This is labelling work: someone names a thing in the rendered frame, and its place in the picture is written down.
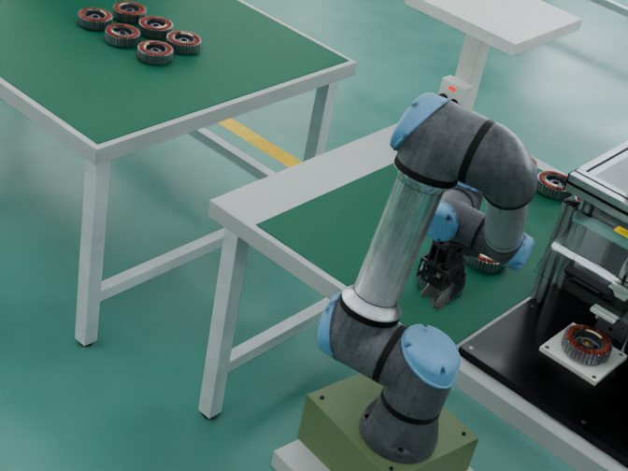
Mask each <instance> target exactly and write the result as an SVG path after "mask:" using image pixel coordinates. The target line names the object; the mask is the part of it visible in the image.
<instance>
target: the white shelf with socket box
mask: <svg viewBox="0 0 628 471"><path fill-rule="evenodd" d="M405 4H407V5H409V6H411V7H414V8H416V9H417V10H419V11H421V12H423V13H425V14H427V15H429V16H431V17H433V18H435V19H437V20H439V21H442V22H444V23H445V24H448V25H450V26H452V27H454V28H456V29H458V30H460V31H462V32H464V33H466V35H465V39H464V44H463V48H462V52H461V56H460V59H459V63H458V66H457V70H456V74H455V77H454V76H452V75H449V76H446V77H444V78H442V81H441V85H440V88H439V92H438V95H440V96H442V97H445V98H447V99H448V98H449V99H451V101H452V102H455V103H457V104H459V105H461V106H463V107H466V108H468V109H470V110H473V107H474V104H475V100H476V97H477V93H478V87H479V84H480V81H481V77H482V74H483V70H484V66H485V64H486V60H487V57H488V53H489V49H490V46H493V47H495V48H497V49H499V50H501V51H503V52H505V53H507V54H509V55H511V56H513V55H516V54H518V53H521V52H524V51H526V50H529V49H532V48H535V47H537V46H540V45H542V44H545V43H547V42H550V41H552V40H554V39H557V38H559V37H562V36H566V35H569V34H571V33H574V32H576V31H578V30H579V28H580V25H581V23H582V19H581V18H579V17H577V16H575V15H572V14H570V13H568V12H566V11H563V10H561V9H559V8H557V7H554V6H552V5H550V4H548V3H546V2H543V1H541V0H405Z"/></svg>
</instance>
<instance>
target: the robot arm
mask: <svg viewBox="0 0 628 471"><path fill-rule="evenodd" d="M390 146H391V148H392V149H393V150H397V154H396V156H395V159H394V162H393V164H394V167H395V169H396V171H397V173H398V176H397V178H396V181H395V183H394V185H393V187H392V191H391V194H390V196H389V199H388V201H387V204H386V206H385V208H384V210H383V213H382V215H381V218H380V221H379V223H378V227H377V230H376V232H375V234H374V236H373V239H372V241H371V244H370V246H369V249H368V251H367V254H366V255H365V258H364V262H363V265H362V267H361V270H360V272H359V275H358V277H357V279H356V281H355V284H353V285H350V286H348V287H346V288H345V289H344V291H343V292H339V293H336V294H335V295H334V296H333V297H332V298H331V299H330V301H329V302H328V304H327V306H326V309H325V311H323V313H322V316H321V320H320V324H319V328H318V333H317V341H318V345H319V346H320V349H321V350H322V351H324V352H325V353H327V354H328V355H330V356H332V358H333V359H334V360H336V361H338V362H341V363H342V364H345V365H347V366H348V367H350V368H352V369H354V370H356V371H357V372H359V373H361V374H363V375H364V376H366V377H368V378H370V379H372V380H374V381H375V382H377V383H378V384H380V385H382V386H383V388H382V391H381V393H380V394H379V395H378V396H377V397H376V398H375V399H374V400H373V401H372V402H371V403H370V404H369V405H368V406H367V407H366V409H365V410H364V413H363V415H362V417H361V420H360V425H359V427H360V433H361V436H362V438H363V440H364V442H365V443H366V445H367V446H368V447H369V448H370V449H371V450H372V451H374V452H375V453H376V454H378V455H379V456H381V457H383V458H385V459H387V460H389V461H392V462H395V463H399V464H418V463H421V462H424V461H425V460H427V459H428V458H430V456H431V455H432V454H433V452H434V450H435V447H436V444H437V441H438V417H439V414H440V412H441V410H442V408H443V406H444V404H445V402H446V400H447V397H448V395H449V393H450V389H451V387H452V386H453V385H454V383H455V381H456V378H457V373H458V371H459V368H460V364H461V356H460V353H459V351H458V349H457V347H456V345H455V344H454V342H453V341H452V340H451V339H450V338H449V337H448V336H447V335H446V334H445V333H443V332H442V331H440V330H438V329H437V328H435V327H433V326H430V325H425V326H423V325H422V324H414V325H411V326H409V327H408V328H407V327H405V326H404V325H403V324H401V323H399V320H400V317H401V314H402V309H401V307H400V306H399V304H398V300H399V298H400V296H401V293H402V291H403V289H404V287H405V285H406V282H407V279H408V276H409V274H410V271H411V269H412V267H413V264H414V263H415V261H416V258H417V256H418V253H419V251H420V249H421V245H422V243H423V240H424V238H425V236H426V235H428V236H429V237H430V238H431V239H433V242H432V246H431V249H430V252H428V253H426V254H425V255H423V256H421V260H420V263H419V267H418V271H417V274H416V276H419V275H421V279H423V280H424V281H426V282H427V283H428V284H427V286H426V287H425V288H424V289H423V290H422V291H421V298H424V297H429V298H430V302H431V306H432V308H435V307H436V310H437V311H438V310H440V309H442V308H443V307H445V306H446V305H447V304H448V303H449V302H450V301H451V300H452V299H453V298H454V297H455V296H456V295H457V294H458V293H459V292H460V291H461V290H462V289H463V287H464V284H465V277H466V275H467V274H466V273H465V268H466V267H467V265H466V263H465V259H464V258H463V257H462V256H463V254H464V255H465V256H471V257H475V258H478V257H479V255H480V254H483V255H485V256H487V257H489V258H491V259H493V260H495V261H496V262H498V263H500V264H501V265H502V266H507V267H509V268H511V269H514V270H521V269H522V268H523V267H524V265H525V263H526V262H527V260H528V258H529V256H530V254H531V252H532V250H533V248H534V245H535V240H534V239H533V238H532V237H530V236H528V235H527V234H526V233H524V226H525V221H526V214H527V208H528V204H529V203H530V202H531V201H532V200H533V198H534V196H535V192H536V188H537V173H536V169H535V164H534V161H533V159H532V157H531V155H530V153H529V151H528V149H526V147H525V146H524V144H523V143H522V142H521V140H520V139H519V138H518V137H517V136H516V135H515V134H514V133H513V132H512V131H511V130H509V129H508V128H507V127H505V126H504V125H503V124H501V123H499V122H495V121H492V120H490V119H488V118H486V117H484V116H482V115H480V114H478V113H477V112H475V111H472V110H470V109H468V108H466V107H463V106H461V105H459V104H457V103H455V102H452V101H451V99H449V98H448V99H447V98H445V97H442V96H440V95H437V94H435V93H424V94H422V95H421V96H419V97H418V98H417V99H416V100H415V101H414V102H413V103H412V104H411V105H410V106H409V108H408V109H407V111H406V112H405V113H404V115H403V116H402V118H401V119H400V121H399V122H398V123H397V125H396V127H395V129H394V131H393V133H392V137H391V141H390ZM483 196H484V198H485V199H486V211H485V213H483V212H481V211H479V210H480V206H481V203H482V200H483ZM423 261H424V264H423V268H422V269H421V270H420V268H421V262H423ZM442 291H443V293H442V294H441V295H440V296H439V293H440V292H442Z"/></svg>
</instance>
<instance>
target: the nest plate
mask: <svg viewBox="0 0 628 471"><path fill-rule="evenodd" d="M571 325H572V326H573V325H575V323H574V322H573V323H571V324H570V325H568V326H567V327H570V326H571ZM567 327H566V328H567ZM566 328H564V329H563V330H562V331H561V332H560V333H559V334H557V335H555V336H554V337H553V338H551V339H550V340H549V341H547V342H546V343H545V344H543V345H542V346H540V348H539V351H541V352H543V353H544V354H546V355H547V356H549V357H550V358H551V359H553V360H554V361H556V362H557V363H559V364H561V365H562V366H564V367H566V368H567V369H569V370H570V371H572V372H573V373H575V374H577V375H578V376H580V377H581V378H583V379H585V380H586V381H588V382H590V383H591V384H592V385H593V386H594V385H596V384H597V383H598V382H599V381H600V380H602V379H603V378H604V377H605V376H607V375H608V374H609V373H610V372H611V371H613V370H614V369H615V368H616V367H617V366H619V365H620V364H621V363H622V362H624V361H625V360H626V359H627V356H628V355H626V354H624V353H621V352H620V351H619V350H617V349H616V348H614V347H613V349H612V351H611V353H610V356H609V358H608V360H607V362H606V363H603V364H600V365H587V364H583V363H582V362H581V363H579V362H578V361H575V359H572V358H571V357H569V356H568V355H567V354H566V353H565V351H564V349H563V348H562V346H561V344H562V343H561V341H562V338H563V336H564V331H565V330H566Z"/></svg>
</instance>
